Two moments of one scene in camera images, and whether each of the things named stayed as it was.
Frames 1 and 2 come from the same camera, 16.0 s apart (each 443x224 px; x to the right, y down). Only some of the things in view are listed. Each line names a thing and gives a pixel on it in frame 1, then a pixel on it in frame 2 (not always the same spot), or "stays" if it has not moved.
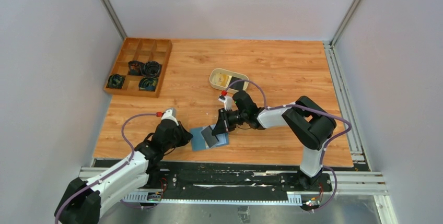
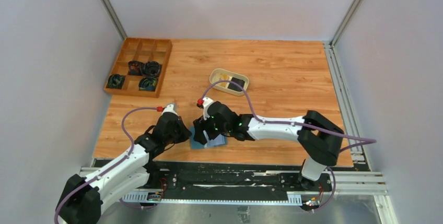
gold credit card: [222, 79] stays
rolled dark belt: [148, 84] stays
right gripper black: [223, 125] → [201, 125]
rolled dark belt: [135, 68] stays
